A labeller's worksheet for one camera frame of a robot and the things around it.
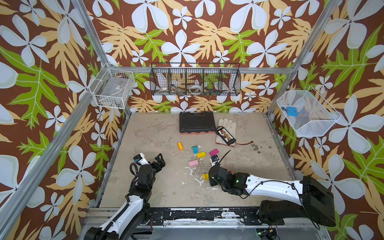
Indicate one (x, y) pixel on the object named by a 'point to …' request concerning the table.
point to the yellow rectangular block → (201, 154)
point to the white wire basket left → (112, 88)
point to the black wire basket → (195, 79)
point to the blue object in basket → (292, 111)
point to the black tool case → (197, 124)
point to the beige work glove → (230, 126)
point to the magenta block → (214, 152)
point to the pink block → (193, 163)
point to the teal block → (195, 149)
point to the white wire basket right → (314, 116)
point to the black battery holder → (224, 134)
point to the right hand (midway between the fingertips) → (208, 173)
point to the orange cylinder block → (180, 146)
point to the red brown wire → (251, 142)
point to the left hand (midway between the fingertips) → (155, 155)
